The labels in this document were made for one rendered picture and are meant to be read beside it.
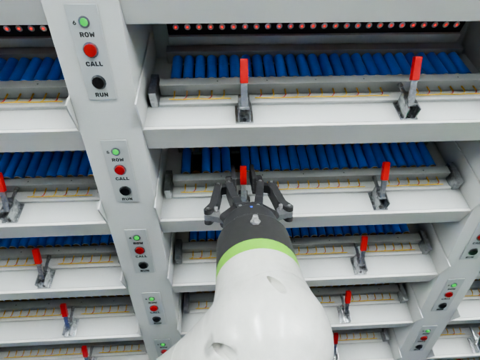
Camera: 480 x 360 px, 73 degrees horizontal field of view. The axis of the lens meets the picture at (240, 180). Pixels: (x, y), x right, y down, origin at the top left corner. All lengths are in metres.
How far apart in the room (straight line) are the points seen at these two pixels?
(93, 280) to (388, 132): 0.67
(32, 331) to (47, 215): 0.41
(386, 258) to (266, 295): 0.61
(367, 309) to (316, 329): 0.72
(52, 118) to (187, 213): 0.28
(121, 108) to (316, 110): 0.31
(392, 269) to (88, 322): 0.76
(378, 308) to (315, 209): 0.43
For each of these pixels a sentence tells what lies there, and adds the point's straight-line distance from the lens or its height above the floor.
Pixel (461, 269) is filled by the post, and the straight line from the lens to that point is 0.91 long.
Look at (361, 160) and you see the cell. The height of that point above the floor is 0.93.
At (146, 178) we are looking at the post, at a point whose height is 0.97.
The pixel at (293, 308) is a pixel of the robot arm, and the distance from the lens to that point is 0.27.
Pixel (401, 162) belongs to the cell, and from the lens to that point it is 0.76.
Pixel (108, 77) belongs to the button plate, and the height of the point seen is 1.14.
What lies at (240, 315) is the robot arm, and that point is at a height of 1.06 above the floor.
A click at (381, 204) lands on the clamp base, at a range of 0.70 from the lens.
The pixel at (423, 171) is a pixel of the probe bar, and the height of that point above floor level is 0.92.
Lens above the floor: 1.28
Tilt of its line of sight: 34 degrees down
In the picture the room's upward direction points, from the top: straight up
